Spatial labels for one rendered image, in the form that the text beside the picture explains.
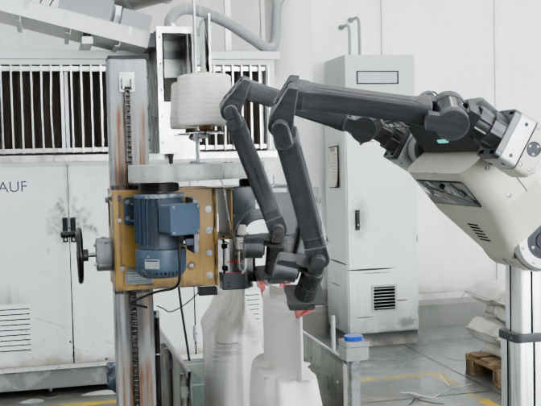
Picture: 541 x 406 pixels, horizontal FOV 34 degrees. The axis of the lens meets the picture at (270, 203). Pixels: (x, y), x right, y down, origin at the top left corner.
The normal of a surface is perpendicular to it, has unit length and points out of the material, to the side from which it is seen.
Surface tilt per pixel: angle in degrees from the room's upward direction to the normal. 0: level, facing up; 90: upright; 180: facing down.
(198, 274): 90
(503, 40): 90
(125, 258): 90
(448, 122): 119
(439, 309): 90
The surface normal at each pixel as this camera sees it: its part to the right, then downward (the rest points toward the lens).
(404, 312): 0.25, 0.04
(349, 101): -0.05, 0.48
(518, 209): 0.55, 0.45
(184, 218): 0.63, 0.03
